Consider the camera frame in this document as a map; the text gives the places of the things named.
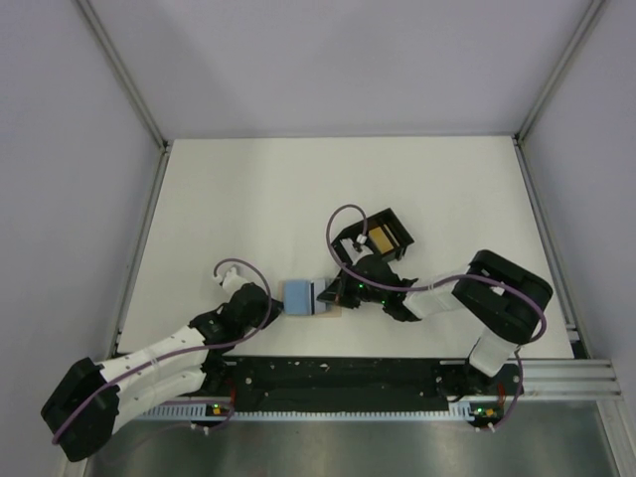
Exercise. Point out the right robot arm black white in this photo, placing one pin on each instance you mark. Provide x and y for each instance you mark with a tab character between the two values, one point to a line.
507	299

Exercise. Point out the black card holder box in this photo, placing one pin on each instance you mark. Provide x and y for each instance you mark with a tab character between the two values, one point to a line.
387	237

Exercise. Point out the grey slotted cable duct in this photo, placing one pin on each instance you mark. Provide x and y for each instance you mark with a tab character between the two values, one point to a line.
460	411

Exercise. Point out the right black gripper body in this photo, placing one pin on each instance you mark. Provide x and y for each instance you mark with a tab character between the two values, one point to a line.
356	291

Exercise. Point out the right aluminium corner post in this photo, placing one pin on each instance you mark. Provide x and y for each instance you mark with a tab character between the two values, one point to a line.
584	27

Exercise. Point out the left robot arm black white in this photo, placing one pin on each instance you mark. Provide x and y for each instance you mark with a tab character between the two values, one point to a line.
95	399

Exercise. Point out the aluminium frame rail front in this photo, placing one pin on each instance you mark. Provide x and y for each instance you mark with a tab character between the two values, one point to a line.
570	380

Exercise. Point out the beige card stack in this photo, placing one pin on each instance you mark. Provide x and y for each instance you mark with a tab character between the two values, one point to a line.
299	298

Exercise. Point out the aluminium corner post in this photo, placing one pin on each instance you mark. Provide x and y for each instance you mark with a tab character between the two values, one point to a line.
584	27
120	71

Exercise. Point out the left aluminium corner post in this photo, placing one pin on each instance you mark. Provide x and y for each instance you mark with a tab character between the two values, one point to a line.
120	71

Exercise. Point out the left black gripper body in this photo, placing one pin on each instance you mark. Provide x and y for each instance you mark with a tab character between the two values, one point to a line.
251	323

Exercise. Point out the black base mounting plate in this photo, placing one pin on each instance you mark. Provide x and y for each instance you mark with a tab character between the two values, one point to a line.
314	385

